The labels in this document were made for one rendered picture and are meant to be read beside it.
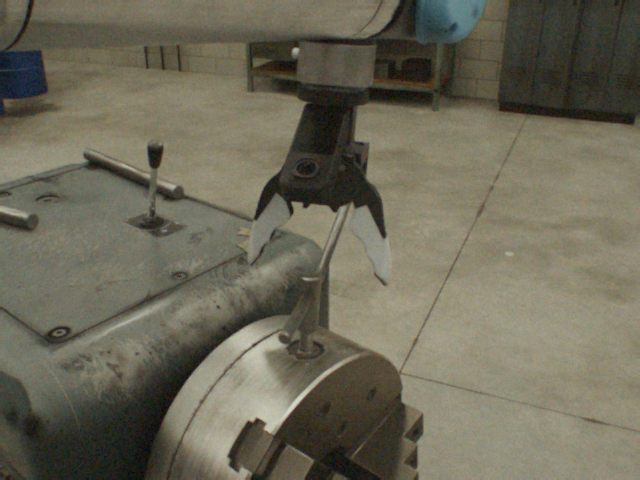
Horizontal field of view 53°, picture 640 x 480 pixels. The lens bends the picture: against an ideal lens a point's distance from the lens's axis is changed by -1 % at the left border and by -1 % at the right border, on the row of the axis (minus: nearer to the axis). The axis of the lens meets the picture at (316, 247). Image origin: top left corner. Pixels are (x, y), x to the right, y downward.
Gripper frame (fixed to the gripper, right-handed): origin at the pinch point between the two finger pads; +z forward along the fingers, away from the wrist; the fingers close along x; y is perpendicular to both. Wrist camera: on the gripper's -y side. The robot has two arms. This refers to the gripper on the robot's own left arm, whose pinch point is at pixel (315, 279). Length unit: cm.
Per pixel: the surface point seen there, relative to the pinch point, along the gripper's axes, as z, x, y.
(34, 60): 61, 431, 569
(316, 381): 7.0, -2.4, -8.6
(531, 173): 87, -76, 426
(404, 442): 18.2, -11.8, -0.9
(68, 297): 5.9, 28.3, -2.5
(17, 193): 5, 54, 25
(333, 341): 7.0, -2.6, -0.3
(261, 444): 11.2, 1.3, -14.3
